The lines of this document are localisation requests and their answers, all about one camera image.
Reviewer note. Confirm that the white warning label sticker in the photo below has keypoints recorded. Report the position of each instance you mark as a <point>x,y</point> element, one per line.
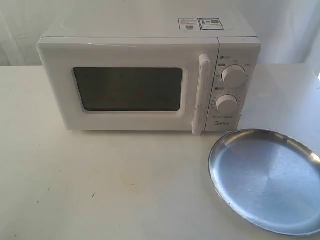
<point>189,24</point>

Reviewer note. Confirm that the white microwave oven body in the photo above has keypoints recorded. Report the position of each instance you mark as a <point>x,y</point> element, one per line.
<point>238,45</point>

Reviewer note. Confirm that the lower white control knob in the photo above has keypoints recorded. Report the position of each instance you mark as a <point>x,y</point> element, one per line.
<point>226,104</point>

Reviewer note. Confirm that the round stainless steel tray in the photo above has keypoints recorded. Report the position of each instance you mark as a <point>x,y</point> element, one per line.
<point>269,179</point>

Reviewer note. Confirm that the upper white control knob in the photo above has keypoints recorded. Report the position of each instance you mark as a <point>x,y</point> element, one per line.
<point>234,76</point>

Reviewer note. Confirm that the blue energy label sticker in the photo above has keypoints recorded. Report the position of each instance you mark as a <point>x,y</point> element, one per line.
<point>210,24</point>

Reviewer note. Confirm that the white control knob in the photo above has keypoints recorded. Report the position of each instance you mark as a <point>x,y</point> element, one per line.
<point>226,104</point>
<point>234,76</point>

